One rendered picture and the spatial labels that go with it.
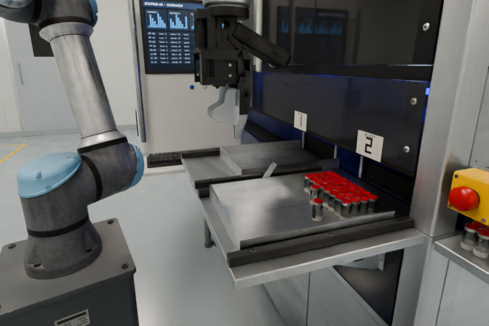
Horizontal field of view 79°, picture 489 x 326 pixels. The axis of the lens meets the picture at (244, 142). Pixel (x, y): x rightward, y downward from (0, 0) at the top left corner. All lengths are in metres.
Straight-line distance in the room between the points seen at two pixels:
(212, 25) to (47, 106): 5.76
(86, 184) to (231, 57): 0.42
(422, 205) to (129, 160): 0.66
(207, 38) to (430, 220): 0.54
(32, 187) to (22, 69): 5.54
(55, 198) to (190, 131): 0.85
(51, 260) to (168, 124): 0.83
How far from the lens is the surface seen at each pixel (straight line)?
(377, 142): 0.76
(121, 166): 0.77
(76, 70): 0.80
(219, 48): 0.49
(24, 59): 6.19
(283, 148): 1.19
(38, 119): 6.24
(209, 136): 1.45
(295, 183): 0.85
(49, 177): 0.69
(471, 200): 0.60
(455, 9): 0.65
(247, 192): 0.79
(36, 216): 0.72
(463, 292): 0.90
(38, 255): 0.77
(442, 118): 0.65
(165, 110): 1.40
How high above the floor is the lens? 1.21
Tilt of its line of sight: 15 degrees down
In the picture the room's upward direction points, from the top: straight up
